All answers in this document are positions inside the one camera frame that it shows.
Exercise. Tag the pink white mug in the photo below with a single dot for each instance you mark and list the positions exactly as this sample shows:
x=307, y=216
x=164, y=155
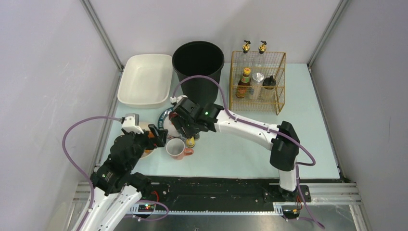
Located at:
x=177, y=149

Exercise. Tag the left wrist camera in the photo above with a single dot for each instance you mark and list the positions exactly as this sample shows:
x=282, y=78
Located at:
x=130, y=123

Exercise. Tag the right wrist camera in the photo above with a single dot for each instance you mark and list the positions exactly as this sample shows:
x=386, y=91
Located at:
x=174, y=100

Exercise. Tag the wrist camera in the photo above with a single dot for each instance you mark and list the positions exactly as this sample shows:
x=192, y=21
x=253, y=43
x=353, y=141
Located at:
x=174, y=100
x=130, y=123

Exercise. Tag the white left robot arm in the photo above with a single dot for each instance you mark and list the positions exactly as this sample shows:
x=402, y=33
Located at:
x=115, y=188

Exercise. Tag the aluminium frame post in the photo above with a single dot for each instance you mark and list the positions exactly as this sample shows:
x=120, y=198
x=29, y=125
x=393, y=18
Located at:
x=94, y=18
x=329, y=29

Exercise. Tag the white rectangular basin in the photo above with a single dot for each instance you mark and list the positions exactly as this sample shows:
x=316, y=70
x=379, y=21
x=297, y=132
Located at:
x=146, y=81

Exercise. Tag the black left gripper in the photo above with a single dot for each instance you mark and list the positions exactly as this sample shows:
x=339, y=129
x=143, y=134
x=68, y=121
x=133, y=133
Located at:
x=153, y=134

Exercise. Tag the clear glass oil bottle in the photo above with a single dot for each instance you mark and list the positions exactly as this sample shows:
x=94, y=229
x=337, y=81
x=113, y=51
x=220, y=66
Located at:
x=259, y=59

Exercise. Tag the cream round plate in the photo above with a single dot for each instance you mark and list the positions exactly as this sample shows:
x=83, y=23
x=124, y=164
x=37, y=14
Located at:
x=144, y=126

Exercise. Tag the silver lid pepper jar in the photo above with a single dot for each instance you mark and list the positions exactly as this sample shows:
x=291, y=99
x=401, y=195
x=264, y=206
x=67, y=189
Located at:
x=255, y=85

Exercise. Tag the black lid spice jar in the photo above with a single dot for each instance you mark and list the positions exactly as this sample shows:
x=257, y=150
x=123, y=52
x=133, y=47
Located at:
x=268, y=87

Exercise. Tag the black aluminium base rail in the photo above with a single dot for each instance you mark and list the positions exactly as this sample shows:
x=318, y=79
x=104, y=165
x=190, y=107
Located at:
x=221, y=196

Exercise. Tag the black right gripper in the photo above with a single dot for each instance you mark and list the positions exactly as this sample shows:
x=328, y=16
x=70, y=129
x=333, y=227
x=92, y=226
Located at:
x=184, y=126

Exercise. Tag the dark liquid glass bottle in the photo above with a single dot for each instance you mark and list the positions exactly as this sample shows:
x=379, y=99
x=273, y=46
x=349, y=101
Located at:
x=245, y=57

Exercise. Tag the gold wire rack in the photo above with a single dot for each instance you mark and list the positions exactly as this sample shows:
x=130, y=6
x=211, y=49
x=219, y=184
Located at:
x=275, y=64

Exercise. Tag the green rimmed white plate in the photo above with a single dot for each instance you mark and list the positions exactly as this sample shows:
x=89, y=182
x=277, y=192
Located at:
x=165, y=123

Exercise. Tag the right aluminium frame post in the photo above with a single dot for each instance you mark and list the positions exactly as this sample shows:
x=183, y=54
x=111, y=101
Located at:
x=329, y=29

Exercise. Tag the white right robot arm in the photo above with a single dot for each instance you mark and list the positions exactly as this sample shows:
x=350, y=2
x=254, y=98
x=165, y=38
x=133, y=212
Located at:
x=281, y=141

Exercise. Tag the yellow label small bottle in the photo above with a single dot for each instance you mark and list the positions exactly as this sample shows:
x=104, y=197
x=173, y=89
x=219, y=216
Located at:
x=190, y=142

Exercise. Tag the left aluminium frame post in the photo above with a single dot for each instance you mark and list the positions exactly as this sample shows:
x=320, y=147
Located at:
x=94, y=18

